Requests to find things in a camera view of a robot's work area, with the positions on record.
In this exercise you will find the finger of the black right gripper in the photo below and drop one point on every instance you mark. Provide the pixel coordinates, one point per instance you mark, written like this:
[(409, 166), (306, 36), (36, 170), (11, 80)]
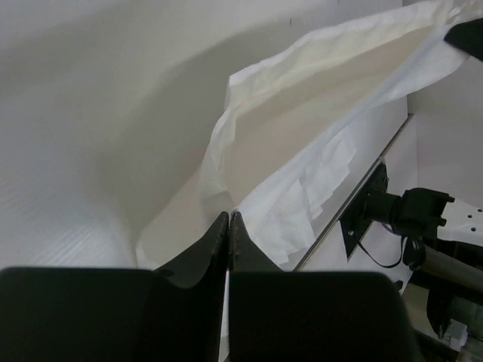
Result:
[(468, 38)]

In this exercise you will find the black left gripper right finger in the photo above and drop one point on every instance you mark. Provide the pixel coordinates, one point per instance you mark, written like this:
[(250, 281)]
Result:
[(276, 315)]

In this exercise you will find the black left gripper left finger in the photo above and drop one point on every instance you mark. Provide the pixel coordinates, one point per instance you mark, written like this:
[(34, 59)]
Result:
[(172, 313)]

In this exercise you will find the white pleated skirt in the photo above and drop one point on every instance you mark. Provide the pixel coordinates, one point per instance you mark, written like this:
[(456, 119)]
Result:
[(280, 149)]

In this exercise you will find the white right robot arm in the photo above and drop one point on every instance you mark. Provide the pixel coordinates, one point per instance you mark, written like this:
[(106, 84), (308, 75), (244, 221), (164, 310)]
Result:
[(424, 214)]

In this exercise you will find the aluminium table edge rail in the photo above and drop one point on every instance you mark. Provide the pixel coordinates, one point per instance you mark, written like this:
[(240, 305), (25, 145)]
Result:
[(328, 250)]

